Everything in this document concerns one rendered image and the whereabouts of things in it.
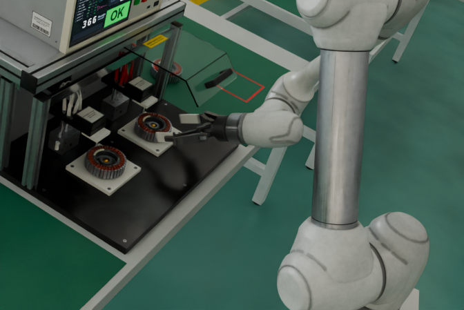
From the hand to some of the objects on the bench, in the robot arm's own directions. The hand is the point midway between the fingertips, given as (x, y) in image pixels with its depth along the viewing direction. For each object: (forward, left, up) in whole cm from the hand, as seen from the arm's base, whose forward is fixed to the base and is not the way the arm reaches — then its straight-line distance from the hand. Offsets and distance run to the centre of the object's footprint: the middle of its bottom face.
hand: (171, 127), depth 202 cm
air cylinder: (+26, +18, -8) cm, 32 cm away
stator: (+11, +22, -7) cm, 25 cm away
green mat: (+46, +67, -13) cm, 82 cm away
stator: (+6, -2, -5) cm, 8 cm away
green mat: (+17, -58, -5) cm, 61 cm away
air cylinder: (+20, -5, -6) cm, 22 cm away
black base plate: (+10, +9, -9) cm, 17 cm away
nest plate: (+6, -2, -6) cm, 9 cm away
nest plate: (+11, +22, -8) cm, 26 cm away
